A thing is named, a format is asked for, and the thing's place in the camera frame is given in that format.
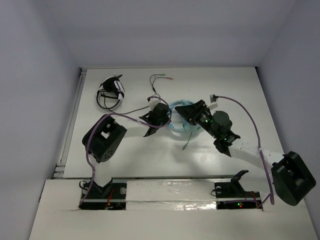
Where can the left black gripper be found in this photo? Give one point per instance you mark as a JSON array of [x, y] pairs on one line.
[[152, 122]]

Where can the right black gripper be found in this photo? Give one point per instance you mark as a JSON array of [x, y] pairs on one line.
[[192, 112]]

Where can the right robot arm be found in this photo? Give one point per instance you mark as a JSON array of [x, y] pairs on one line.
[[287, 175]]

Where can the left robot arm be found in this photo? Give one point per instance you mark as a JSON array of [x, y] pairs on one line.
[[103, 139]]

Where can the black and white headphones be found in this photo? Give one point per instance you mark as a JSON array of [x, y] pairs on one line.
[[111, 88]]

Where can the foil covered panel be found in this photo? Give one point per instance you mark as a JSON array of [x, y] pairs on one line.
[[170, 195]]

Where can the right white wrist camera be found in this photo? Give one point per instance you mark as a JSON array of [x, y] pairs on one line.
[[213, 101]]

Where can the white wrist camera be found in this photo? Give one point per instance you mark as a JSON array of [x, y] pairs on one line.
[[153, 100], [213, 101]]

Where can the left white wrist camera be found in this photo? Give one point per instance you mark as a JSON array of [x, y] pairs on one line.
[[153, 100]]

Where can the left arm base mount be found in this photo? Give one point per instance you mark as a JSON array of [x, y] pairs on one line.
[[110, 197]]

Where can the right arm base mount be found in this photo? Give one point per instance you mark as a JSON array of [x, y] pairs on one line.
[[230, 195]]

